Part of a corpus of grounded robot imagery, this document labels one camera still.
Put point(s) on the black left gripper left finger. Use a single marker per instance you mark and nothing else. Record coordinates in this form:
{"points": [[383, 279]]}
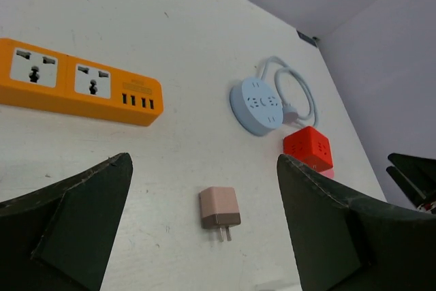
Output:
{"points": [[60, 237]]}

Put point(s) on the red cube socket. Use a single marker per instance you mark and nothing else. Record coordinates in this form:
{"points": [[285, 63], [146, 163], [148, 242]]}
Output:
{"points": [[310, 147]]}

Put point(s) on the black corner label right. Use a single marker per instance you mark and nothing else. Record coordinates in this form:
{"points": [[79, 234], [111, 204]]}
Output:
{"points": [[310, 40]]}

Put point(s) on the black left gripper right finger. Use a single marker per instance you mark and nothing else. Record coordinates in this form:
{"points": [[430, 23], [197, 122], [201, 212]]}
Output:
{"points": [[346, 240]]}

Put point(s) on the light blue round socket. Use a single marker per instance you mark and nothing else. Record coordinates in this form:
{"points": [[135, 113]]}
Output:
{"points": [[256, 106]]}

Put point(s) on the orange power strip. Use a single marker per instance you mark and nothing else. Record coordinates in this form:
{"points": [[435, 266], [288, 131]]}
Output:
{"points": [[42, 79]]}

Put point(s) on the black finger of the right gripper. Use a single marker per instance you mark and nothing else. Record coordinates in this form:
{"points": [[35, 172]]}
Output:
{"points": [[415, 176]]}

